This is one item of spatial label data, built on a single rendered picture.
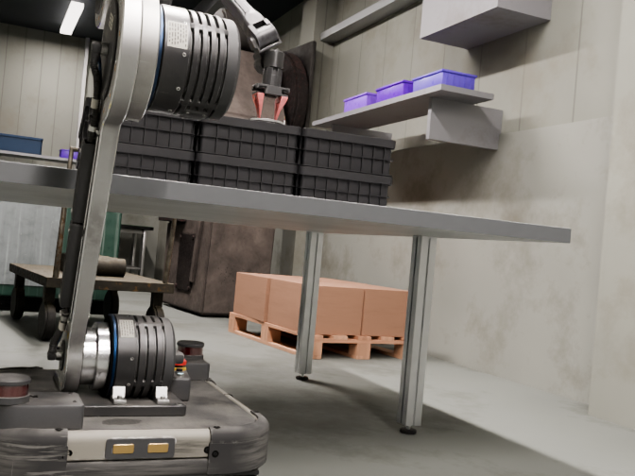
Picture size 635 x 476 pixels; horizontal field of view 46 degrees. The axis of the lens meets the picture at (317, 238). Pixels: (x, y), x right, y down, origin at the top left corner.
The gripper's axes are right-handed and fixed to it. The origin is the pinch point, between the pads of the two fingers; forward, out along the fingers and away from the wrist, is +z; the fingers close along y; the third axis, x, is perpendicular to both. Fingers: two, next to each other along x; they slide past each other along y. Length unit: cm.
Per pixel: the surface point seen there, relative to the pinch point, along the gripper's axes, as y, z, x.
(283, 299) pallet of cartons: -72, 72, -192
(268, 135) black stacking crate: 1.3, 6.2, 9.2
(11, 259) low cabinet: 78, 73, -311
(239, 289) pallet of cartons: -61, 74, -252
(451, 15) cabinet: -134, -93, -150
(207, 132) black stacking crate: 18.8, 8.1, 9.1
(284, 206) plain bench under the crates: 8, 27, 56
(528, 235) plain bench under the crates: -60, 26, 51
